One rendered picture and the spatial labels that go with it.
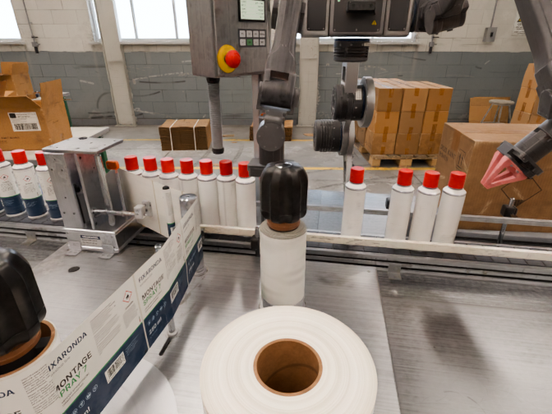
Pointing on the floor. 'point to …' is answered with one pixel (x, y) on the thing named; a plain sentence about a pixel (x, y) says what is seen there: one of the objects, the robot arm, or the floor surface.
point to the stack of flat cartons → (186, 135)
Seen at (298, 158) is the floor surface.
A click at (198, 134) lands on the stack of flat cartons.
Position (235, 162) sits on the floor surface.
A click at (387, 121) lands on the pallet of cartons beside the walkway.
